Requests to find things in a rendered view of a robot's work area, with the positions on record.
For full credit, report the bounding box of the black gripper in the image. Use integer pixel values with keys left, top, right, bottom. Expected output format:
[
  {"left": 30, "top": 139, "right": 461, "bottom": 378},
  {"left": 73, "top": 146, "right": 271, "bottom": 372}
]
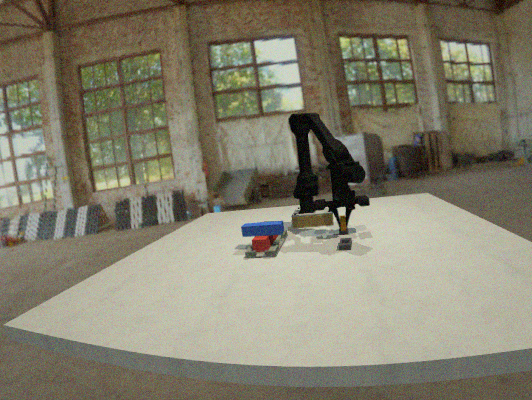
[{"left": 314, "top": 182, "right": 370, "bottom": 227}]

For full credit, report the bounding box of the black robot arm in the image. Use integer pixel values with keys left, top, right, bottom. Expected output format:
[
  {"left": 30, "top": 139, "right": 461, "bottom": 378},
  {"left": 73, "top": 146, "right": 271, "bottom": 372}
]
[{"left": 288, "top": 113, "right": 366, "bottom": 214}]

